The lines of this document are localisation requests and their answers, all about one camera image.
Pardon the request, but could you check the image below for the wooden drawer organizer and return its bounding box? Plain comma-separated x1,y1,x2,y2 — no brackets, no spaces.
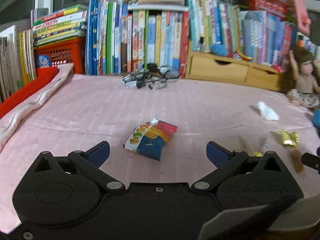
185,42,295,93

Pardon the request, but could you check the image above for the brown haired doll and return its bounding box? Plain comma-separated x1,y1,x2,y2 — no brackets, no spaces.
286,44,319,109

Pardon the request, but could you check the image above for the stack of flat books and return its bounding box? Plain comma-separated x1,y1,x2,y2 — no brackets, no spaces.
32,4,88,47

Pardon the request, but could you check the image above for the pink box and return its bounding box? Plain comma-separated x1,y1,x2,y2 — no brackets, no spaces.
285,0,311,36

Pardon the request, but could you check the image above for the blue Doraemon plush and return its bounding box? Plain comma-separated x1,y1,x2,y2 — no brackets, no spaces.
312,109,320,130

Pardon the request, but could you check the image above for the white crumpled tissue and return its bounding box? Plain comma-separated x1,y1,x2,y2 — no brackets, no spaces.
257,101,279,121

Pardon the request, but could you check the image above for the miniature bicycle model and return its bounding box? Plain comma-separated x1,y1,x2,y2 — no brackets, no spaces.
121,63,180,91

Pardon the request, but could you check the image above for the colourful small snack packet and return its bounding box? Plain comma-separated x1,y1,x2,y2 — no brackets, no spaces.
123,118,177,161

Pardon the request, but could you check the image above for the gold foil wrapper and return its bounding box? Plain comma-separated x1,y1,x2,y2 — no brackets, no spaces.
279,129,299,148

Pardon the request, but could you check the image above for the blue yarn ball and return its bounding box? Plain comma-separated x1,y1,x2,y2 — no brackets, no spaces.
210,43,228,57

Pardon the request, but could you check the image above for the upper red basket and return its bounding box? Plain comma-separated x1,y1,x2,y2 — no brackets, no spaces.
240,0,288,20

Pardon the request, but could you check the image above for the red plastic basket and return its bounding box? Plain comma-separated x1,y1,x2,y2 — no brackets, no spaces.
34,37,86,74

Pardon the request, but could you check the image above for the row of upright books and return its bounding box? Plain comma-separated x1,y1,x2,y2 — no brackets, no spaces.
84,0,297,77

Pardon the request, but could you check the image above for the brown peel piece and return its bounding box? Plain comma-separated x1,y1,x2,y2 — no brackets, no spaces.
290,149,304,174

